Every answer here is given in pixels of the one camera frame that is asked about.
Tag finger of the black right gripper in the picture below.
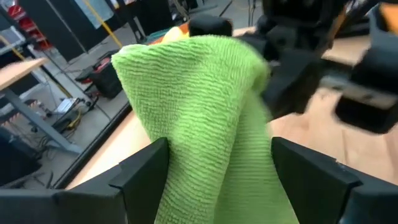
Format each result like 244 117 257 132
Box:
262 51 324 121

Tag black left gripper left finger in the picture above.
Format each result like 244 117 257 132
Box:
0 137 170 224

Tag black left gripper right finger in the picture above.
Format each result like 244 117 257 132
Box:
271 136 398 224

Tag green microfiber towel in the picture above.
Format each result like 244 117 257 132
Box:
111 34 300 224

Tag yellow microfiber towel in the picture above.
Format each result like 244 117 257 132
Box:
161 26 190 44

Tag black rounded block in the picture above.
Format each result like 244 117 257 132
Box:
188 14 233 37

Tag grey plastic basket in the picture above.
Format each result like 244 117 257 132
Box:
334 2 398 134

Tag grey metal desk leg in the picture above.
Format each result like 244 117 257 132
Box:
2 88 83 155

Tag black and red toolbox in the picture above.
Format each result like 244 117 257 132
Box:
75 49 124 100

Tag wooden desk top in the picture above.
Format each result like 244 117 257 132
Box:
0 57 49 91

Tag red shelf bins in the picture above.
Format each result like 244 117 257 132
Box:
7 4 52 50

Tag yellow cable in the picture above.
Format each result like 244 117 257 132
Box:
82 0 124 49

